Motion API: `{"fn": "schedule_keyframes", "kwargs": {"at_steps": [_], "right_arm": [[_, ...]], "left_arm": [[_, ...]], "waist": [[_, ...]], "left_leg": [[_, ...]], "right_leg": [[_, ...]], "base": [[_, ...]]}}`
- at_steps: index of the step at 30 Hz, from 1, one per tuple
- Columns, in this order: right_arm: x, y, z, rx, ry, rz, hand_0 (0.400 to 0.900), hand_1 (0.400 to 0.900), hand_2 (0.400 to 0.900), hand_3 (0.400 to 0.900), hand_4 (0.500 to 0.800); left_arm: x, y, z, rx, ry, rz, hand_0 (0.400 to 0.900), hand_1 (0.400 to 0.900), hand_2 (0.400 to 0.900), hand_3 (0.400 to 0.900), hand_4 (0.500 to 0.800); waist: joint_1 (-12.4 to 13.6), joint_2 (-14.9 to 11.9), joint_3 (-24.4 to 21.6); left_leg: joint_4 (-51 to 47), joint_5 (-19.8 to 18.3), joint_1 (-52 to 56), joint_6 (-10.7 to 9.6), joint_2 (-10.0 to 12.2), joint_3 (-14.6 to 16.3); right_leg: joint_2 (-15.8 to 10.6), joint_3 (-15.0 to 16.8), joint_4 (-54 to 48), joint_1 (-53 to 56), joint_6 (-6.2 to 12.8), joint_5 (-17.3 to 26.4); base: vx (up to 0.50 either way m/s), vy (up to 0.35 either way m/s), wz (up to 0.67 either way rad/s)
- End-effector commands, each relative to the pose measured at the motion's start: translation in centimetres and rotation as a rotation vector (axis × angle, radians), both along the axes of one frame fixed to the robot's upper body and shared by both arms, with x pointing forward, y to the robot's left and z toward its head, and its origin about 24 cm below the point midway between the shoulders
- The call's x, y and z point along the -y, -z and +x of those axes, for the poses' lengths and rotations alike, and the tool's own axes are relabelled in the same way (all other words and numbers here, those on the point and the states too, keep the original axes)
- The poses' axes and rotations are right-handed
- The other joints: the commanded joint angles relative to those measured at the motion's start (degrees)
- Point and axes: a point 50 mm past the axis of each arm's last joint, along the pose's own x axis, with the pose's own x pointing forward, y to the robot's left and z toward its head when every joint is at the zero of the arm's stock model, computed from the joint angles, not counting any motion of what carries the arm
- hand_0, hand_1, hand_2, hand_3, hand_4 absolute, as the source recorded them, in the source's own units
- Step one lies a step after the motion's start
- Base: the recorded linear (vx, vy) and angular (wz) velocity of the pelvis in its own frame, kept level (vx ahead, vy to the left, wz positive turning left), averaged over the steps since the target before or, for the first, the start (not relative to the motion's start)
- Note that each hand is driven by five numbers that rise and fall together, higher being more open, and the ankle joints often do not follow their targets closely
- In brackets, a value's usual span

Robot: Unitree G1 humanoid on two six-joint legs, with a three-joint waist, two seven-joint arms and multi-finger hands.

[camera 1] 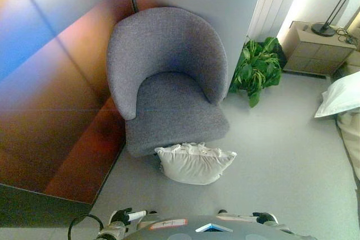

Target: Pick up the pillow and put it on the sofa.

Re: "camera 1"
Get white bed pillow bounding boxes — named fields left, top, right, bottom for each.
left=314, top=70, right=360, bottom=119

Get thin black coiled cable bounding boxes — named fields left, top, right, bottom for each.
left=336, top=27, right=357, bottom=44

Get green leafy houseplant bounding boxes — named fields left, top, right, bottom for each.
left=228, top=37, right=283, bottom=108

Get white throw pillow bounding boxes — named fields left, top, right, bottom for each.
left=154, top=142, right=237, bottom=186

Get cream bed duvet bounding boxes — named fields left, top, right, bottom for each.
left=336, top=110, right=360, bottom=184

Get brown wooden cabinet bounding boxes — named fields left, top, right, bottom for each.
left=0, top=0, right=138, bottom=206

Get grey fabric armchair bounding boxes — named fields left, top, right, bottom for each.
left=106, top=6, right=232, bottom=159

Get dark metal table lamp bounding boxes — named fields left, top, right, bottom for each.
left=311, top=0, right=360, bottom=38

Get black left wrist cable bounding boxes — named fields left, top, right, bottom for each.
left=68, top=213, right=106, bottom=240

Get black plant pot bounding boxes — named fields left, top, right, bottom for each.
left=274, top=43, right=287, bottom=66

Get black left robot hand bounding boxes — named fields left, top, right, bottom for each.
left=109, top=207, right=149, bottom=225

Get beige nightstand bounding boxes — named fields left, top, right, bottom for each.
left=282, top=20, right=357, bottom=76

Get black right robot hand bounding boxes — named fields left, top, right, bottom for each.
left=233, top=211, right=278, bottom=225

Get grey robot torso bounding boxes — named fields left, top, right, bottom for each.
left=120, top=214, right=285, bottom=240

